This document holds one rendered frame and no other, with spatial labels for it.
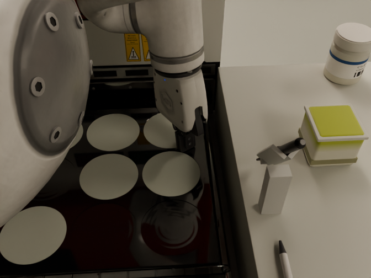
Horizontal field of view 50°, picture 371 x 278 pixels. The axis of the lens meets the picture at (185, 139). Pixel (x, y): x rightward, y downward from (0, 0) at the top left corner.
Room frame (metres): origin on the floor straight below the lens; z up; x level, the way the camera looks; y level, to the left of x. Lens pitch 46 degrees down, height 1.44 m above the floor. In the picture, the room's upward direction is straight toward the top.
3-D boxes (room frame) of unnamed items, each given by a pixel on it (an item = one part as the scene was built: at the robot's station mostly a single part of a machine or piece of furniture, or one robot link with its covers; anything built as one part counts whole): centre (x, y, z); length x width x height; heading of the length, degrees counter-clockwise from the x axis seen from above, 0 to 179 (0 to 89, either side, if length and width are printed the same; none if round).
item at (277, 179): (0.34, -0.12, 1.03); 0.06 x 0.04 x 0.13; 3
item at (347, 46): (0.63, -0.31, 1.01); 0.07 x 0.07 x 0.10
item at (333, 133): (0.43, -0.22, 1.00); 0.07 x 0.07 x 0.07; 4
